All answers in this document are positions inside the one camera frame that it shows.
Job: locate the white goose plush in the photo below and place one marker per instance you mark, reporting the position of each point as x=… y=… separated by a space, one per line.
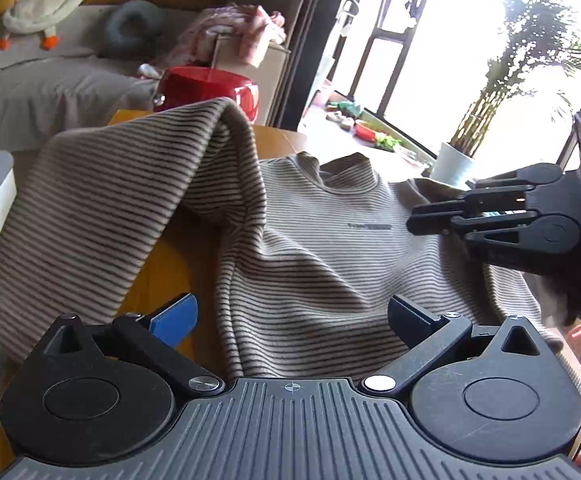
x=45 y=5

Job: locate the grey curtain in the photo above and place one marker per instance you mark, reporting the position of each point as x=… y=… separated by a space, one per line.
x=310 y=35

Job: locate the green cloth toy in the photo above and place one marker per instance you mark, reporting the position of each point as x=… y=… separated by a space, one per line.
x=350 y=107

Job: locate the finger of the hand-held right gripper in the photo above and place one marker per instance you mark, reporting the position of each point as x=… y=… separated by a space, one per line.
x=520 y=245
x=520 y=175

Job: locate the pink patterned blanket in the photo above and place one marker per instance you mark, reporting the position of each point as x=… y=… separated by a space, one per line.
x=250 y=25

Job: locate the striped beige shirt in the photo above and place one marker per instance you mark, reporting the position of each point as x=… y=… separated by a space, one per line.
x=320 y=260

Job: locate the red pot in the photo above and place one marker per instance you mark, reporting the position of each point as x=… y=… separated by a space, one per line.
x=195 y=85

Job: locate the dark window frame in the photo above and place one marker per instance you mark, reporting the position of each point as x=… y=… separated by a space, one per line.
x=370 y=55

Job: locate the beige cardboard box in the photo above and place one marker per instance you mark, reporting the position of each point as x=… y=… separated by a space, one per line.
x=275 y=85

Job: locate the grey neck pillow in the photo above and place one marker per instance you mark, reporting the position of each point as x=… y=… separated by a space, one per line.
x=115 y=35

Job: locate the grey covered sofa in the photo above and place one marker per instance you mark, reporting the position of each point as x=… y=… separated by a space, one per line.
x=45 y=90

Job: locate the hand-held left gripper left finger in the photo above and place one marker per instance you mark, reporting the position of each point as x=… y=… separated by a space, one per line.
x=173 y=317

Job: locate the potted palm in white pot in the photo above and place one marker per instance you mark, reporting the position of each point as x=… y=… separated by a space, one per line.
x=450 y=165

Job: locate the small white shoes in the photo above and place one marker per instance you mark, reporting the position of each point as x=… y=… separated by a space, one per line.
x=340 y=119

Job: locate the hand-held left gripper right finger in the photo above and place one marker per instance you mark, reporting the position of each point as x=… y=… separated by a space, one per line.
x=410 y=320

